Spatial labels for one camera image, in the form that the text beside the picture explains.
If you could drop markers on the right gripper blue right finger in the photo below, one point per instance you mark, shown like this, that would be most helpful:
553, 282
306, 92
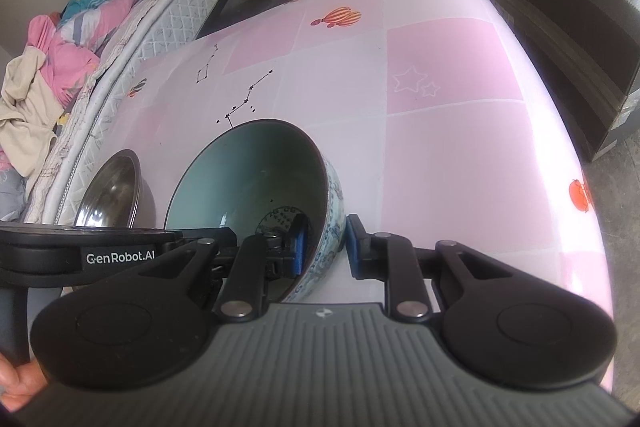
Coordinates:
394, 261

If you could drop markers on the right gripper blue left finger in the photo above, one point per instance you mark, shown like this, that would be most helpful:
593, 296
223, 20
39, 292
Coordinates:
247, 270

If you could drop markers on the small steel bowl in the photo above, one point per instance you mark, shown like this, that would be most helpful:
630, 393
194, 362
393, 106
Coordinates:
118, 196

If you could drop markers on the teal ceramic bowl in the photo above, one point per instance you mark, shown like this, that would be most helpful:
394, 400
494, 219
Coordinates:
260, 176

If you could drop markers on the person's left hand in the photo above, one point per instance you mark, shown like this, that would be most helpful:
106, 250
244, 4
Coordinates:
20, 383

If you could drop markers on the cream garment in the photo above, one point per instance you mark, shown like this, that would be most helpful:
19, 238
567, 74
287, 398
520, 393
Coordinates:
29, 111

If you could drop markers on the pink quilt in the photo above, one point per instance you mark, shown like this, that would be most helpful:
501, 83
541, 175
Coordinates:
72, 49

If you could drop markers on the grey box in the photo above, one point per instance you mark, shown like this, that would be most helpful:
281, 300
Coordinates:
587, 53

